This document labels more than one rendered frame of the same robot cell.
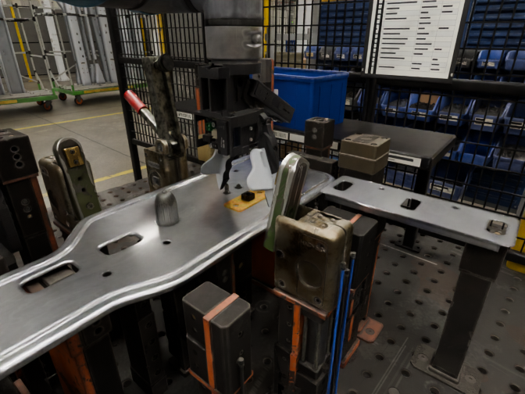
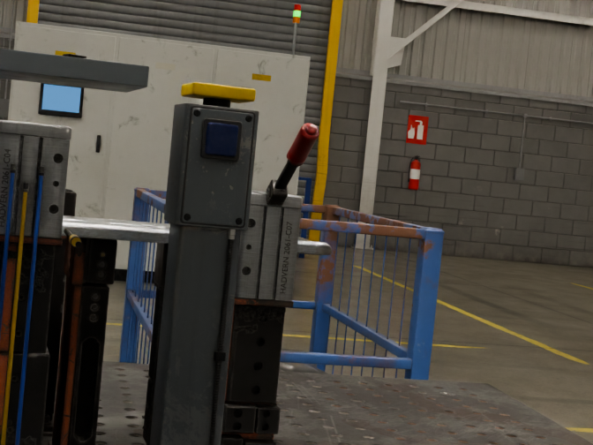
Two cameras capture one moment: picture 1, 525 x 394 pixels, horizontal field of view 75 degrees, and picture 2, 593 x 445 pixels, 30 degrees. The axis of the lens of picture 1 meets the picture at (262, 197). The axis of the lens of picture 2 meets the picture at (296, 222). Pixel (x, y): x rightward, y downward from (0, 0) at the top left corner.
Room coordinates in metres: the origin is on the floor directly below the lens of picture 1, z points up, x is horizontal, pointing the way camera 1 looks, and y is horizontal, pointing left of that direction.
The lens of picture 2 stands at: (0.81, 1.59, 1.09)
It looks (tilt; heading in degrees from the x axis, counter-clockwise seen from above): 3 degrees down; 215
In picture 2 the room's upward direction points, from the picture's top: 6 degrees clockwise
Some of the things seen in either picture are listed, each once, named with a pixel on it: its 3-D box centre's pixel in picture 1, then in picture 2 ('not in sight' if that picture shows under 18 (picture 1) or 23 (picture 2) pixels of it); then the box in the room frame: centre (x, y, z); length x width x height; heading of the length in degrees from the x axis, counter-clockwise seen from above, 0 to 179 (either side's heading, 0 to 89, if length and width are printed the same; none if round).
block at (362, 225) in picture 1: (335, 288); not in sight; (0.48, -0.13, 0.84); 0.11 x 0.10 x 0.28; 52
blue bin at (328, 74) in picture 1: (285, 94); not in sight; (1.00, -0.06, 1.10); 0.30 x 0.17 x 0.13; 46
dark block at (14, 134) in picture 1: (40, 254); not in sight; (0.49, 0.38, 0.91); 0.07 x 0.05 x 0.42; 52
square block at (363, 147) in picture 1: (355, 216); not in sight; (0.68, -0.21, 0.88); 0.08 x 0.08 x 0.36; 52
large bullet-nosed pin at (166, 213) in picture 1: (166, 210); not in sight; (0.44, 0.14, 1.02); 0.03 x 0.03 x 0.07
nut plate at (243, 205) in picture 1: (248, 197); not in sight; (0.51, 0.02, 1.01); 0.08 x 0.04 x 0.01; 142
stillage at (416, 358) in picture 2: not in sight; (255, 346); (-2.15, -0.61, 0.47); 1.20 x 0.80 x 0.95; 48
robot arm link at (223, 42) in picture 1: (236, 45); not in sight; (0.49, 0.03, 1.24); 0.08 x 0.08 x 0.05
